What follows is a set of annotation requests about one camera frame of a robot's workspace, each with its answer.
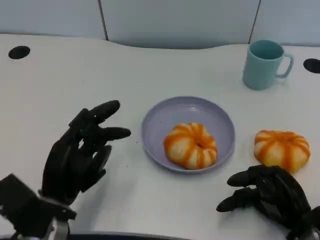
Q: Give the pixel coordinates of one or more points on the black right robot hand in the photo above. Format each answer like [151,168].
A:
[280,195]

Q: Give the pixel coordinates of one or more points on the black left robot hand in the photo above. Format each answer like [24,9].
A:
[67,165]

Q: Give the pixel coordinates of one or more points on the orange white toy bread roll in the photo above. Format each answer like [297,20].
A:
[191,146]
[281,150]

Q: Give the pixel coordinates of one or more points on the lilac plate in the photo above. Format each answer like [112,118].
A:
[160,125]

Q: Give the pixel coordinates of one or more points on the pale green mug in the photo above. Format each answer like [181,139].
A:
[258,71]

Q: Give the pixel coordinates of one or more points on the grey desk partition panel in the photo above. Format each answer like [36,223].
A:
[177,20]
[290,20]
[47,16]

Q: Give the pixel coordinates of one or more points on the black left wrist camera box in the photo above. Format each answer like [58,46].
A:
[17,200]

